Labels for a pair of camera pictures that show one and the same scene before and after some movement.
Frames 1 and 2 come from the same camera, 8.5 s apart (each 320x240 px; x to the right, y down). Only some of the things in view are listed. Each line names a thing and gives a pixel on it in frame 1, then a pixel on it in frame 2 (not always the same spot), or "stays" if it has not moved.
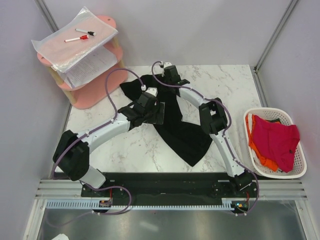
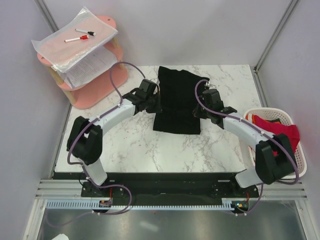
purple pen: [70, 82] stays
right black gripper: [165, 89] to [197, 113]
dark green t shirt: [274, 120] stays
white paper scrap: [62, 236] stays
